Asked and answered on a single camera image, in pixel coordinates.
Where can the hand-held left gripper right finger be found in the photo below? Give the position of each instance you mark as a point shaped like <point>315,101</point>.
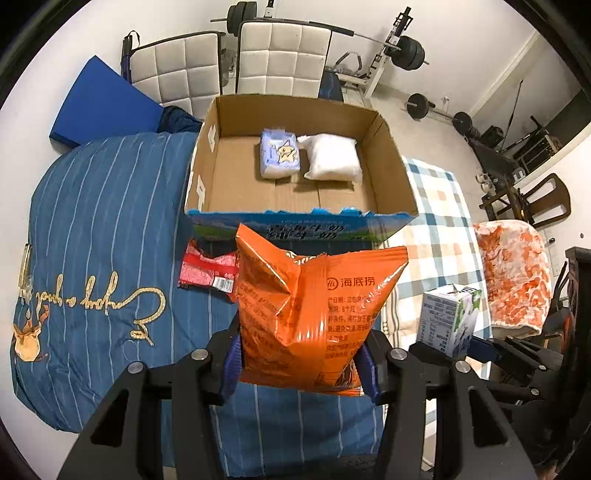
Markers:
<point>370,374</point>

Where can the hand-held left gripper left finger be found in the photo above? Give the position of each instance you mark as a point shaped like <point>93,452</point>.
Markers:
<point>229,369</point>

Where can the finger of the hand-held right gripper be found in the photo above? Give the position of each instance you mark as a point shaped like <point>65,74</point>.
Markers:
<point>517,390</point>
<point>487,350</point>

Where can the white green carton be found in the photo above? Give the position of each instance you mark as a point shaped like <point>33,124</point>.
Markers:
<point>448,323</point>

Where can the orange snack bag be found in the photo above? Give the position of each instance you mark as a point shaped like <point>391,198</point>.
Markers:
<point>314,314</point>

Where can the red snack packet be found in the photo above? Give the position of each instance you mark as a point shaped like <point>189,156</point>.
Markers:
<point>207,270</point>

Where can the cardboard box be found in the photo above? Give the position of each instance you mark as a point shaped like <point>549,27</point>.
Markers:
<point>295,203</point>

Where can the blue tissue pack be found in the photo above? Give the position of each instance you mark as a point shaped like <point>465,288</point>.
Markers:
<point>280,154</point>

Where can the white soft plastic pack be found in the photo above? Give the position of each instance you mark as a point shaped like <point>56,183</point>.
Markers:
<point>331,157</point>

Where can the orange floral blanket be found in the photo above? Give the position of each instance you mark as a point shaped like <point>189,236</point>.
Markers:
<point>512,277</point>

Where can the checked bed sheet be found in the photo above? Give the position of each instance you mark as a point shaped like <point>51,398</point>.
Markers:
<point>434,230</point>

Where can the brown wooden chair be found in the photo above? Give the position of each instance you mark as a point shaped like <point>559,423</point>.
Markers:
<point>531,196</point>

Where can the blue striped duvet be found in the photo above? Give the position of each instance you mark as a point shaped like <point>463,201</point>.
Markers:
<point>111,258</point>

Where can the black weight bench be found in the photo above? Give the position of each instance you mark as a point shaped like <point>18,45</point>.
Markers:
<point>496,152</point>

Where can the black barbell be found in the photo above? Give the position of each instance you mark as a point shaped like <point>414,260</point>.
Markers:
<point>438,113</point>

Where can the dark blue cloth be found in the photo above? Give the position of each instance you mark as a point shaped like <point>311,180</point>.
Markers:
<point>178,121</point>

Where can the blue foam pad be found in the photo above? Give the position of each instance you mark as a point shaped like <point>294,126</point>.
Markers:
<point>104,104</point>

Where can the white padded chair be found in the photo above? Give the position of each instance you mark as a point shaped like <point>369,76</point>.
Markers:
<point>281,60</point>
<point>178,74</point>

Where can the barbell on white rack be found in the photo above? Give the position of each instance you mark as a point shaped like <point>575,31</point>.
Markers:
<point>369,41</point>

